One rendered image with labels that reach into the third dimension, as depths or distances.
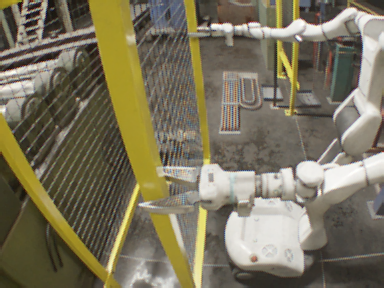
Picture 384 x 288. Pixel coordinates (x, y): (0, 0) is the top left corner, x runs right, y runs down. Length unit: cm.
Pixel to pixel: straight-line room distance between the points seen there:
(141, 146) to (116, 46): 20
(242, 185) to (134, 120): 26
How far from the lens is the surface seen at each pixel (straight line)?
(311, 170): 62
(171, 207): 60
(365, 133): 118
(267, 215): 186
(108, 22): 43
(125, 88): 47
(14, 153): 93
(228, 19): 559
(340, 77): 353
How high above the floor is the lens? 181
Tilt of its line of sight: 40 degrees down
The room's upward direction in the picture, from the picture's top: 8 degrees counter-clockwise
